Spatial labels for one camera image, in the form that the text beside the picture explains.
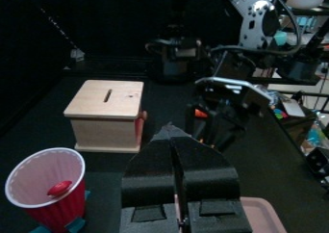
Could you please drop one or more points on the orange toy fruit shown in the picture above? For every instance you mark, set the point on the orange toy fruit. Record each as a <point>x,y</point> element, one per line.
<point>200,113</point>

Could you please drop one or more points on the red plastic cup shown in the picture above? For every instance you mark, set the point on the red plastic cup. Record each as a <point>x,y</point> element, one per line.
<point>64,211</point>

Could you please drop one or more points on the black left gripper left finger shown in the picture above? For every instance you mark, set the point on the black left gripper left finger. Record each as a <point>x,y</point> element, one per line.
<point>147,179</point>

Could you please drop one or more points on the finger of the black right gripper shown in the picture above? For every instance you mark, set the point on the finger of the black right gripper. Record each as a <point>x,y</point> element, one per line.
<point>196,131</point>
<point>229,127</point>

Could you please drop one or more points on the blue cup holder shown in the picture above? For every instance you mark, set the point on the blue cup holder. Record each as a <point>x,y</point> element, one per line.
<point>76,225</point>

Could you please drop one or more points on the wooden box with red drawer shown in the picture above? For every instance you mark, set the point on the wooden box with red drawer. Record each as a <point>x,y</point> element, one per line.
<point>107,115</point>

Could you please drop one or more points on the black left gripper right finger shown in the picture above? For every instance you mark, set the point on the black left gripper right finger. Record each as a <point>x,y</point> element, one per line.
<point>210,179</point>

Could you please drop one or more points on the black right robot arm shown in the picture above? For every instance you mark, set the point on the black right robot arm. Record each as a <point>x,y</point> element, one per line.
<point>254,21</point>

